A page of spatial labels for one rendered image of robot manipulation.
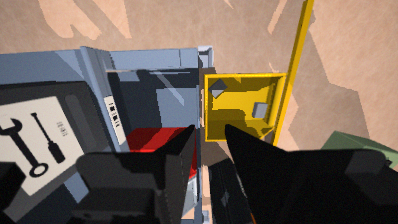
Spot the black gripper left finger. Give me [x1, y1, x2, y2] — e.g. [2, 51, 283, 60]
[75, 125, 195, 224]

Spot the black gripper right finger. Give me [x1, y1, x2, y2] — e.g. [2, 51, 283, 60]
[225, 124, 386, 224]

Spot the red open bin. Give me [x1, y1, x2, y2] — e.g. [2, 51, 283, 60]
[126, 127, 197, 178]

